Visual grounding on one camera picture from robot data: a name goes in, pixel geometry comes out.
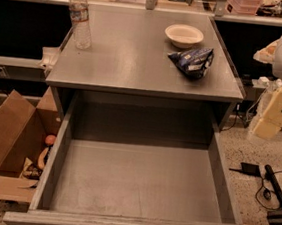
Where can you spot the yellow banana in box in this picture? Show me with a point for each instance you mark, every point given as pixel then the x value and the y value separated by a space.
pixel 40 161

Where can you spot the open grey top drawer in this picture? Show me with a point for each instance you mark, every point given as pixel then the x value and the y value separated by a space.
pixel 122 160

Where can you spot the pink plastic bin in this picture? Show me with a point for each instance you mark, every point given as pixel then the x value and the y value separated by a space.
pixel 244 7

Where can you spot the orange fruit in box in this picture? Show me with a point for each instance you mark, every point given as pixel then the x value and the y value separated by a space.
pixel 50 139

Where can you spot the white paper bowl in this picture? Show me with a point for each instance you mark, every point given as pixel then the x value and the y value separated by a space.
pixel 184 36

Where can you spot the open cardboard box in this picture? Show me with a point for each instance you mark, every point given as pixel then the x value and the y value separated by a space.
pixel 23 129

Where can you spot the black bar on floor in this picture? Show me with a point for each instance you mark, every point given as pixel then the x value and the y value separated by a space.
pixel 270 175

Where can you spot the grey cabinet with top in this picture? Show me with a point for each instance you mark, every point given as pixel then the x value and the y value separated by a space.
pixel 126 78

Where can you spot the blue chip bag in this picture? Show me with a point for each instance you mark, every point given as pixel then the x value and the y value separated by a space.
pixel 193 63

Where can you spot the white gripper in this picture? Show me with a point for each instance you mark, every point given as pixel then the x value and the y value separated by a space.
pixel 270 122

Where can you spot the black power adapter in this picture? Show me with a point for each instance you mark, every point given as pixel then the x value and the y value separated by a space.
pixel 248 169

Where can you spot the white power strip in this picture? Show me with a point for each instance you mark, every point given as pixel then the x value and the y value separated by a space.
pixel 269 82

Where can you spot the clear plastic water bottle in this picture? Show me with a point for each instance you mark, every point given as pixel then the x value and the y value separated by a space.
pixel 79 14

